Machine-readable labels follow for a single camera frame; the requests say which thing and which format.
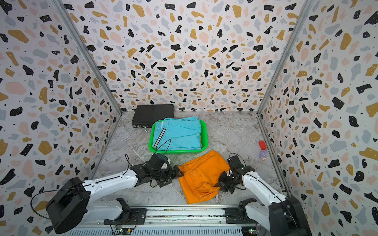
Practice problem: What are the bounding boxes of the silver corner post right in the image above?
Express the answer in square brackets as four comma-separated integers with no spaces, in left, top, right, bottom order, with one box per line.
[257,0,314,116]

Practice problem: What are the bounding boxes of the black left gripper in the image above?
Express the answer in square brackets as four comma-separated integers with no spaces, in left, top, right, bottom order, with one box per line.
[151,164,185,187]

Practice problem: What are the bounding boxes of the red block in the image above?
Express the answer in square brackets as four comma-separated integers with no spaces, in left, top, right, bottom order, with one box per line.
[259,141,267,150]

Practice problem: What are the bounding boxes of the green plastic basket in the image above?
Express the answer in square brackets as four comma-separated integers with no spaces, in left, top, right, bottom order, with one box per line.
[149,120,208,155]

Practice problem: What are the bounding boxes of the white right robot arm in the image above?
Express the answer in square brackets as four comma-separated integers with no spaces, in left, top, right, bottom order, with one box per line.
[216,154,312,236]

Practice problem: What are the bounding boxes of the teal pants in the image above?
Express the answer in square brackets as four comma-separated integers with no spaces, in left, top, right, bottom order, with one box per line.
[152,117,202,151]

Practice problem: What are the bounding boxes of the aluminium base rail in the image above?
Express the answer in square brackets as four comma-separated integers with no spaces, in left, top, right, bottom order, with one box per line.
[56,205,314,236]

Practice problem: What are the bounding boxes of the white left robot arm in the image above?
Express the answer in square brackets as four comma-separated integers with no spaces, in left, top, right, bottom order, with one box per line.
[46,153,184,234]

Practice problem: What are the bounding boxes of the silver corner post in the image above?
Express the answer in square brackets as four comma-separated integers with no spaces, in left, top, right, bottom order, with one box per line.
[257,0,314,116]
[51,0,123,115]

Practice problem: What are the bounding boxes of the small purple toy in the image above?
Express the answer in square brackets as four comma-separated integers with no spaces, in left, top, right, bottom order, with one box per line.
[259,149,270,161]

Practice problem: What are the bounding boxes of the orange pants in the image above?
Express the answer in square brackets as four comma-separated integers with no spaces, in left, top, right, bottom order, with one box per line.
[178,150,229,204]

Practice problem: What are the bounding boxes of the black flat box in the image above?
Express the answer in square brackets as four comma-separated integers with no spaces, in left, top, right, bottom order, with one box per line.
[132,104,174,128]

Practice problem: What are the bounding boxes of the silver corner post left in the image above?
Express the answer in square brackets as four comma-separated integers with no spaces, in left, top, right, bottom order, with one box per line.
[51,0,123,115]

